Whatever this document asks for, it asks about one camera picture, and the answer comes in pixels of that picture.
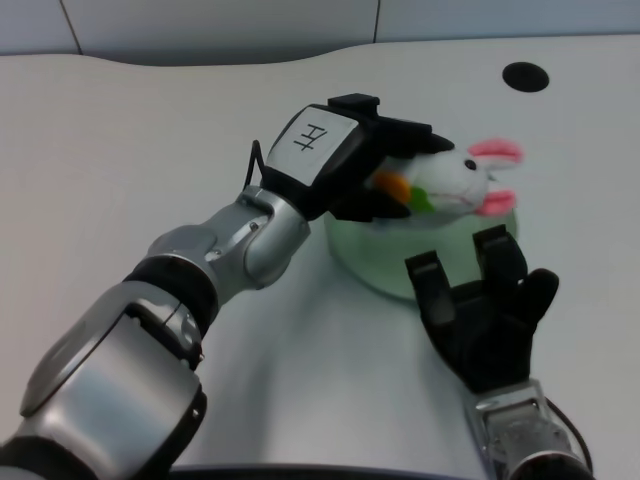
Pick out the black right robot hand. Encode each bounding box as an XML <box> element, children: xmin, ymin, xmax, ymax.
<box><xmin>403</xmin><ymin>223</ymin><xmax>560</xmax><ymax>397</ymax></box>

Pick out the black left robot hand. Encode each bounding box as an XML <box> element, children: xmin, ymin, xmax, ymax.
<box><xmin>261</xmin><ymin>92</ymin><xmax>457</xmax><ymax>223</ymax></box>

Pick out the white rabbit plush doll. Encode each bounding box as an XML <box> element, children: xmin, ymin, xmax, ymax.
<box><xmin>369</xmin><ymin>137</ymin><xmax>526</xmax><ymax>219</ymax></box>

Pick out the green round plate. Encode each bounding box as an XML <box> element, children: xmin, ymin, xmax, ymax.
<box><xmin>323</xmin><ymin>202</ymin><xmax>519</xmax><ymax>301</ymax></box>

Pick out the black robot torso edge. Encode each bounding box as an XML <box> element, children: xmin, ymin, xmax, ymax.
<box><xmin>172</xmin><ymin>464</ymin><xmax>494</xmax><ymax>480</ymax></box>

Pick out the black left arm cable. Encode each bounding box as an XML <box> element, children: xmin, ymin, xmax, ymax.
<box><xmin>244</xmin><ymin>140</ymin><xmax>266</xmax><ymax>191</ymax></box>

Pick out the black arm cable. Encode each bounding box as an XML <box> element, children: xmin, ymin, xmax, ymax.
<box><xmin>244</xmin><ymin>140</ymin><xmax>266</xmax><ymax>191</ymax></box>
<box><xmin>542</xmin><ymin>397</ymin><xmax>594</xmax><ymax>464</ymax></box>

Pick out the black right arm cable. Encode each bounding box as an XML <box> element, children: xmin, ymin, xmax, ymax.
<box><xmin>542</xmin><ymin>397</ymin><xmax>594</xmax><ymax>464</ymax></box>

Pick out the black table cable grommet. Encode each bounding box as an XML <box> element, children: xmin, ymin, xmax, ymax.
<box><xmin>501</xmin><ymin>61</ymin><xmax>551</xmax><ymax>93</ymax></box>

